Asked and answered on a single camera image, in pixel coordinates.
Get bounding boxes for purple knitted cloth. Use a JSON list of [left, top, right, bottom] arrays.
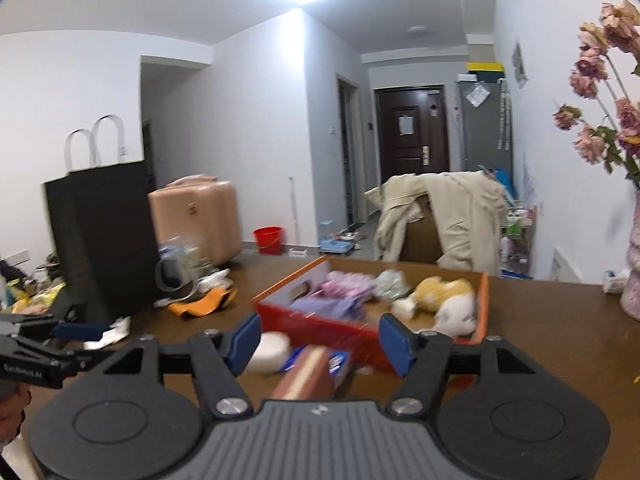
[[290, 296, 366, 321]]

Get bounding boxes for pink hard suitcase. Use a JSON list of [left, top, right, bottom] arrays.
[[149, 174, 242, 264]]

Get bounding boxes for orange elastic band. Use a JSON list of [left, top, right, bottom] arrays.
[[167, 287, 238, 318]]

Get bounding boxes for pink ceramic vase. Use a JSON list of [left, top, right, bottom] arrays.
[[620, 193, 640, 321]]

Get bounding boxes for beige coat on chair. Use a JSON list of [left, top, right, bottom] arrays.
[[364, 171, 508, 275]]

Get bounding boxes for dark brown entrance door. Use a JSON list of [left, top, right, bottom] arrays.
[[374, 84, 450, 182]]

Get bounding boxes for brown wooden chair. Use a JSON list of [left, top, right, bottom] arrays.
[[399, 195, 442, 264]]

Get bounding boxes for grey refrigerator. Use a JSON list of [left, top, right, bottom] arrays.
[[457, 70, 513, 176]]

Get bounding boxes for dried pink rose bouquet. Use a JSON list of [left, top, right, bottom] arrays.
[[553, 0, 639, 188]]

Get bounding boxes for white round foam sponge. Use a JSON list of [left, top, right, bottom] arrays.
[[245, 332, 292, 375]]

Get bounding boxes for black paper bag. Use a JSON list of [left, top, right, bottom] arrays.
[[43, 114, 160, 326]]

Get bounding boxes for yellow box on refrigerator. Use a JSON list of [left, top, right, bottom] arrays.
[[466, 62, 504, 73]]

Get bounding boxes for pink satin scrunchie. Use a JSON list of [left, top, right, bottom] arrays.
[[320, 276, 374, 301]]

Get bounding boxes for blue tissue pack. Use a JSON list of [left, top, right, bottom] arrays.
[[280, 344, 352, 390]]

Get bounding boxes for red plastic bucket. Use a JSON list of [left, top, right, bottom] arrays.
[[254, 226, 283, 256]]

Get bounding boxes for person's left hand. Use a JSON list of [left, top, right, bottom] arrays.
[[0, 382, 32, 446]]

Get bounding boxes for red cardboard box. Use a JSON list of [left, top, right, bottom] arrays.
[[252, 257, 489, 373]]

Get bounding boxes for wall picture frame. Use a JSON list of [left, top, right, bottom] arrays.
[[511, 40, 528, 88]]

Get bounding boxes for lilac fuzzy headband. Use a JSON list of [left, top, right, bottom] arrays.
[[323, 270, 375, 290]]

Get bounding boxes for white crumpled tissue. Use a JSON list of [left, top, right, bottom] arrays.
[[82, 316, 131, 351]]

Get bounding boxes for yellow white plush toy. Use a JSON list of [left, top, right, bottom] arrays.
[[390, 276, 476, 338]]

